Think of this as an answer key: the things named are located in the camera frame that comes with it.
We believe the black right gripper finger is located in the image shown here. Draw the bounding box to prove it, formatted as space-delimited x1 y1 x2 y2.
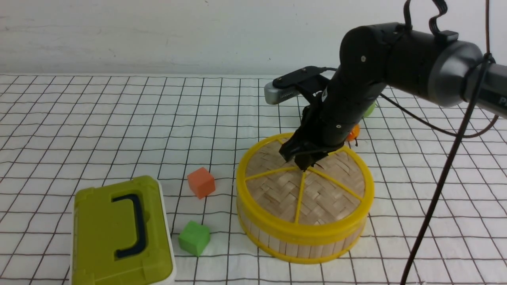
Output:
295 153 326 171

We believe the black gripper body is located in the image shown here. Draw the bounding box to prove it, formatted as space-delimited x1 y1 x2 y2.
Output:
291 81 387 157

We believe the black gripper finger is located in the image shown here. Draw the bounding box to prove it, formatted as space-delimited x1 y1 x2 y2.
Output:
279 135 307 162

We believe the yellow rimmed bamboo steamer lid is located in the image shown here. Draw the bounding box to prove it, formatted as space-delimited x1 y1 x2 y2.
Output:
236 133 374 243

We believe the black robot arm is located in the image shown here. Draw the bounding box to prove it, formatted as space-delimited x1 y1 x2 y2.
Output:
264 22 507 170

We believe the bamboo steamer base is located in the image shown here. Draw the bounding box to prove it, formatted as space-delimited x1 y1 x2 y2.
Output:
237 207 368 264

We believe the orange toy fruit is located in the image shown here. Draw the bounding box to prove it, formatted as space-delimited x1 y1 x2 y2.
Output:
346 124 360 146

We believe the green toy fruit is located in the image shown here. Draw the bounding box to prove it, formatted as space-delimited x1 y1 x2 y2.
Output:
362 102 377 118

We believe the orange foam cube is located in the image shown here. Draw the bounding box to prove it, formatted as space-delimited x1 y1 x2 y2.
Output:
187 167 216 199

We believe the white grid tablecloth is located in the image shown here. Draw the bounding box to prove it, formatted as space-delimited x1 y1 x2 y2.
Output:
0 74 507 285

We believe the green foam cube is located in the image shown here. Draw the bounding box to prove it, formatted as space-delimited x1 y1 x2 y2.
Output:
179 220 211 257

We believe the green lidded plastic box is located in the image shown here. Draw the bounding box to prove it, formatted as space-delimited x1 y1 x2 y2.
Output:
69 175 176 285

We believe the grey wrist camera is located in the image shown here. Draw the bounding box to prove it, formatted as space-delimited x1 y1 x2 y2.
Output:
264 66 337 105

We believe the black hanging cable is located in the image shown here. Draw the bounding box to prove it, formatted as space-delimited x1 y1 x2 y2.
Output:
400 0 500 285

